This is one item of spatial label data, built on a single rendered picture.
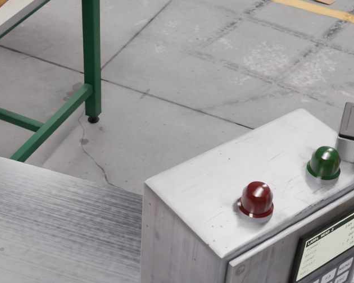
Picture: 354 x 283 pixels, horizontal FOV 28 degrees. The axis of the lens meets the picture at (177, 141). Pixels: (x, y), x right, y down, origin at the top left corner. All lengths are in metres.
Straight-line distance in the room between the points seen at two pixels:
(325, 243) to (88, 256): 0.82
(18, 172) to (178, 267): 0.99
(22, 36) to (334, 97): 1.50
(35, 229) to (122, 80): 1.87
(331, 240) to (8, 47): 2.95
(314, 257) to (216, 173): 0.10
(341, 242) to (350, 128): 0.09
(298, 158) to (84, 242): 0.83
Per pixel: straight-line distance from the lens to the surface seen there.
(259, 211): 0.50
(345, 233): 0.57
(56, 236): 1.36
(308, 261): 0.56
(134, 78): 3.19
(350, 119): 0.57
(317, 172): 0.54
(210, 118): 2.99
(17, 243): 1.36
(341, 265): 0.62
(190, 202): 0.51
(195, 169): 0.54
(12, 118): 2.67
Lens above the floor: 1.84
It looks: 40 degrees down
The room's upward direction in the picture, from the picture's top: 4 degrees clockwise
